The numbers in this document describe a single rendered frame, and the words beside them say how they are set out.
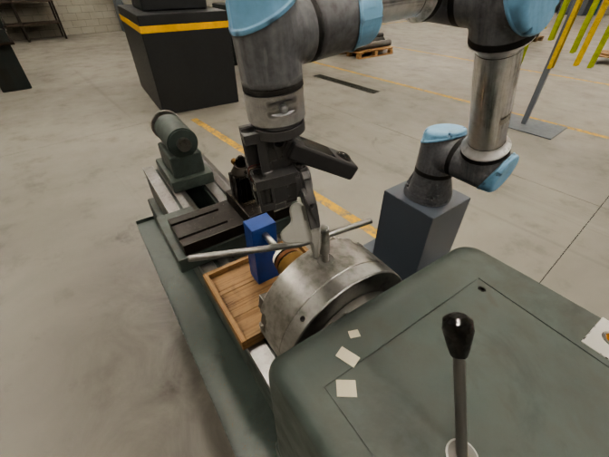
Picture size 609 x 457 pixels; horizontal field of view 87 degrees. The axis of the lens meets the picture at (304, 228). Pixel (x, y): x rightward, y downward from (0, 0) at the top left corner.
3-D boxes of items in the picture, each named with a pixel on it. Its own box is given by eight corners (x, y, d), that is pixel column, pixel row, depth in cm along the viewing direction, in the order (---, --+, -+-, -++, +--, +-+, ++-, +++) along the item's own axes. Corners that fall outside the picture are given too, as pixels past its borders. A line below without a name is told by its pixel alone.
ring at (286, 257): (320, 258, 79) (300, 238, 85) (288, 274, 75) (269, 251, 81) (319, 284, 85) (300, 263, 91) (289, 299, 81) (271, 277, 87)
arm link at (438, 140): (430, 155, 108) (441, 115, 99) (467, 170, 99) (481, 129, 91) (407, 165, 102) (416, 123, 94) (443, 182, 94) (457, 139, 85)
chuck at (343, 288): (395, 329, 85) (411, 246, 64) (296, 403, 74) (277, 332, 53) (385, 319, 87) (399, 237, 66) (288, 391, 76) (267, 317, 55)
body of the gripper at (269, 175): (251, 190, 52) (235, 118, 44) (301, 177, 54) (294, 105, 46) (263, 218, 46) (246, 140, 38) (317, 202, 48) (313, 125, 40)
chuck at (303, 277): (385, 319, 87) (399, 237, 66) (288, 390, 76) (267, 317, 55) (363, 297, 93) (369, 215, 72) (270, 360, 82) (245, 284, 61)
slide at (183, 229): (292, 214, 128) (292, 205, 125) (186, 256, 109) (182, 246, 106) (270, 194, 139) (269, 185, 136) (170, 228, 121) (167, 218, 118)
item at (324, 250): (328, 264, 66) (325, 222, 59) (333, 271, 65) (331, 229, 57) (319, 267, 66) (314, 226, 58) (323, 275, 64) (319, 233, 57)
